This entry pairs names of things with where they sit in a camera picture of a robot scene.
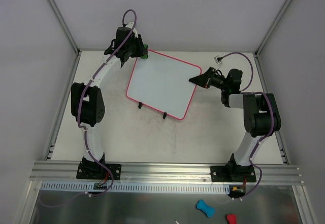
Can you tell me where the green whiteboard eraser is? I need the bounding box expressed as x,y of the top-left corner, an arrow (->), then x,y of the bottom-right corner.
141,44 -> 148,59

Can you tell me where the pink framed whiteboard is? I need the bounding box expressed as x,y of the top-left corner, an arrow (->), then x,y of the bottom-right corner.
126,49 -> 202,120

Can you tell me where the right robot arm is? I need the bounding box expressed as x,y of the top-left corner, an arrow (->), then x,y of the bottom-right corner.
189,68 -> 281,182

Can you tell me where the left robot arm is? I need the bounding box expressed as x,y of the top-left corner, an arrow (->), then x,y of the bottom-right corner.
71,25 -> 148,179

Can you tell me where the blue eraser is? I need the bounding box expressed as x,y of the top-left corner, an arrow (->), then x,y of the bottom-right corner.
196,200 -> 215,218

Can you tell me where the red eraser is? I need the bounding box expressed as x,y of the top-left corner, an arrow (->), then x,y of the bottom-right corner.
226,214 -> 237,224

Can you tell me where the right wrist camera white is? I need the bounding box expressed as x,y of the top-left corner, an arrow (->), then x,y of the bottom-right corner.
214,56 -> 223,68

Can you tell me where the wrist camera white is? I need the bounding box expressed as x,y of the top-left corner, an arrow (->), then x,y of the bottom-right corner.
125,21 -> 138,38
214,56 -> 223,68

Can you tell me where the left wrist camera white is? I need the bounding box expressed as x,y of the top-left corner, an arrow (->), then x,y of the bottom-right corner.
125,21 -> 138,38

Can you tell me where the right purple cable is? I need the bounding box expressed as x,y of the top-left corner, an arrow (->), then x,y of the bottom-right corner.
219,51 -> 275,201

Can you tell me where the purple cable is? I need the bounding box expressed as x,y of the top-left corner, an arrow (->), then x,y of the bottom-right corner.
77,9 -> 139,197
219,51 -> 275,201

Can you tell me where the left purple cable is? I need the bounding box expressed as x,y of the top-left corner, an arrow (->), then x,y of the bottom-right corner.
77,9 -> 139,197

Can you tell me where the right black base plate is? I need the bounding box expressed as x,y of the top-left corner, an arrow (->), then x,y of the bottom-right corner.
210,165 -> 256,183

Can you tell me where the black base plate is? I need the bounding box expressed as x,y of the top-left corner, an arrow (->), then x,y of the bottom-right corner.
210,165 -> 256,183
76,162 -> 122,180

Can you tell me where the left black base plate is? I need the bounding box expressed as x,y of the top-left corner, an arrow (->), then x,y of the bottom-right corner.
76,162 -> 122,180

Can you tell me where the white slotted cable duct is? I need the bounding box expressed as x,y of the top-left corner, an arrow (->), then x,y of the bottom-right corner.
40,181 -> 230,195

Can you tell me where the aluminium rail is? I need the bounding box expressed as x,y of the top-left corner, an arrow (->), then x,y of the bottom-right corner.
29,161 -> 305,185

